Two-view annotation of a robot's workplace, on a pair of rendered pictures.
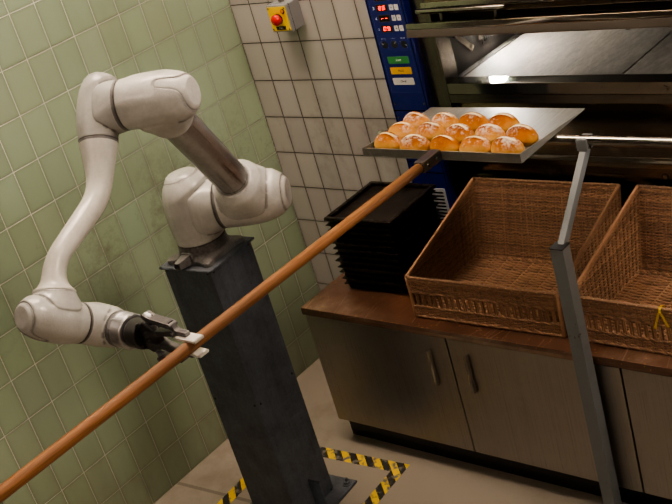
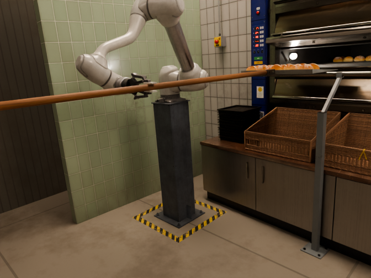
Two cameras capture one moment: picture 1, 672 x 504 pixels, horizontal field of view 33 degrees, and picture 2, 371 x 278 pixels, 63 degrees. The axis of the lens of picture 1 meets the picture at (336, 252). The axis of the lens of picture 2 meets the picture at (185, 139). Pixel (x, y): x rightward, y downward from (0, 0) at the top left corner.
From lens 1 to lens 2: 1.41 m
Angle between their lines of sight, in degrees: 11
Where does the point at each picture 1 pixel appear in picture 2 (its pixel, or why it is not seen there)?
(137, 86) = not seen: outside the picture
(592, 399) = (319, 188)
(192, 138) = (176, 31)
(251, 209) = not seen: hidden behind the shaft
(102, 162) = (136, 23)
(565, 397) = (304, 188)
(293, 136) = (211, 90)
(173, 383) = (147, 161)
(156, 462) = (132, 188)
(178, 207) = (164, 76)
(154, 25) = not seen: hidden behind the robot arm
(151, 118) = (161, 9)
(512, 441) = (273, 207)
